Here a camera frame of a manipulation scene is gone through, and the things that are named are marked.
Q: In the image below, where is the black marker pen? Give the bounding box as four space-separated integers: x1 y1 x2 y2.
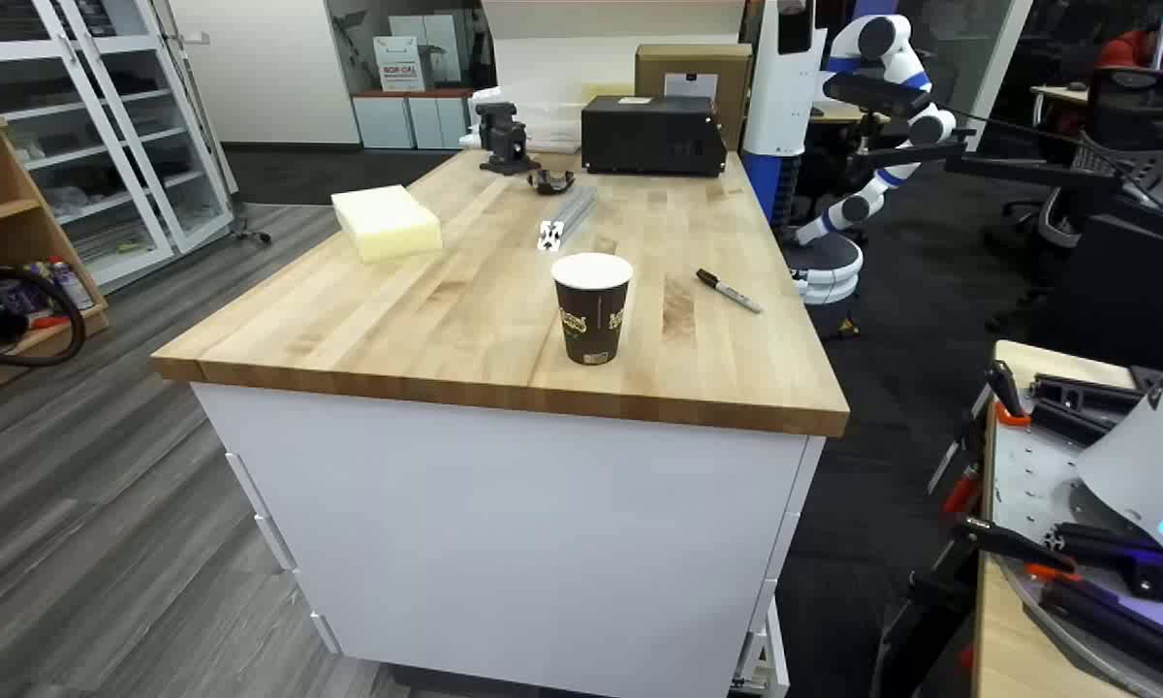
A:
695 263 762 318

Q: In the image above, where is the brown paper coffee cup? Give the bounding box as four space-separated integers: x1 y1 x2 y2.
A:
550 247 634 368

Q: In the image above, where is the white cabinet with wooden top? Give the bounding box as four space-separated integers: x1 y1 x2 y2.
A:
147 146 854 698

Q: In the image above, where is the black equipment box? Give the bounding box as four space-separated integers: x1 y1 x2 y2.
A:
576 93 729 182

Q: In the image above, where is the black bench vise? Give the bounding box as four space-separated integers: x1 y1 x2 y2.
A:
471 95 540 178

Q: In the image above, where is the pale yellow foam block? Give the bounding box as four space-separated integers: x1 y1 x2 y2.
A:
331 182 444 269

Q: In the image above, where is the brown cardboard box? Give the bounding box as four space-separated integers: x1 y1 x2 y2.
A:
633 40 756 150

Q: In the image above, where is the white and blue robot column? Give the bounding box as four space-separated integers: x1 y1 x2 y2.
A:
740 0 835 229

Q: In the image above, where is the wooden workbench with clamps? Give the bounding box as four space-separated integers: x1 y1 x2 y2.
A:
933 338 1163 698

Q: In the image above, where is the white glass-door shelving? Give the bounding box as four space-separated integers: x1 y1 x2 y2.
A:
0 0 239 291

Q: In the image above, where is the black mesh office chair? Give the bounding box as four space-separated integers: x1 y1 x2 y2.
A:
992 63 1163 363

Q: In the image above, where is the grey sheet cover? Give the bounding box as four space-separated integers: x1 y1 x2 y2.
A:
1076 326 1163 572

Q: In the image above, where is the long wooden shelf unit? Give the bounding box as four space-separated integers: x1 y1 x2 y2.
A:
0 114 113 393

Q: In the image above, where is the person in red shirt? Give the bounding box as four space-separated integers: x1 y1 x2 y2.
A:
1098 0 1163 77

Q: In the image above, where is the low white wall cabinet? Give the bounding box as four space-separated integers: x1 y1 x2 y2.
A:
349 84 482 154

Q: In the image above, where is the black bag with strap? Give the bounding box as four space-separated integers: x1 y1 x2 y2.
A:
0 263 94 371

